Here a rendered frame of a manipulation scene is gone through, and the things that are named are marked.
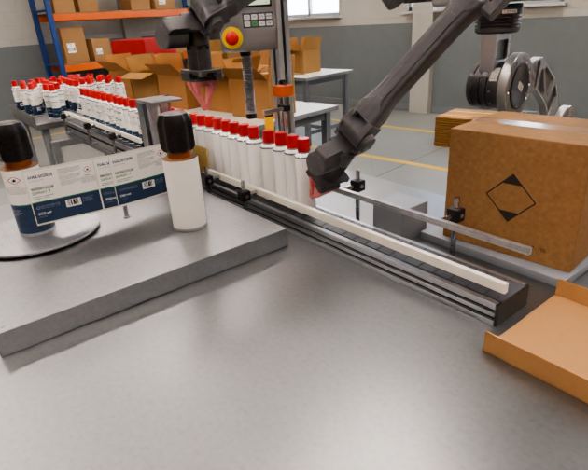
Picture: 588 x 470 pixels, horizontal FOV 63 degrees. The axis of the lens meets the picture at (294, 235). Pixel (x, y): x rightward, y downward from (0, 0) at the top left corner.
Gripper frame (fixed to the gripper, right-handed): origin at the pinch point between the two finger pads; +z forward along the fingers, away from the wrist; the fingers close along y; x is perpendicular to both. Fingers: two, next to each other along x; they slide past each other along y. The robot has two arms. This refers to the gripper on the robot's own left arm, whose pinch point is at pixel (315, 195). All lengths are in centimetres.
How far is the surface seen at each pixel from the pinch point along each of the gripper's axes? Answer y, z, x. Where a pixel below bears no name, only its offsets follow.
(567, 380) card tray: 13, -39, 61
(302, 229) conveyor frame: 5.2, 5.8, 5.9
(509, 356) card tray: 13, -33, 55
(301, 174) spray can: 2.4, -2.8, -5.4
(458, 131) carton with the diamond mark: -17.6, -32.9, 11.7
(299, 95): -480, 437, -411
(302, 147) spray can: 1.5, -8.2, -9.8
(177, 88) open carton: -87, 161, -198
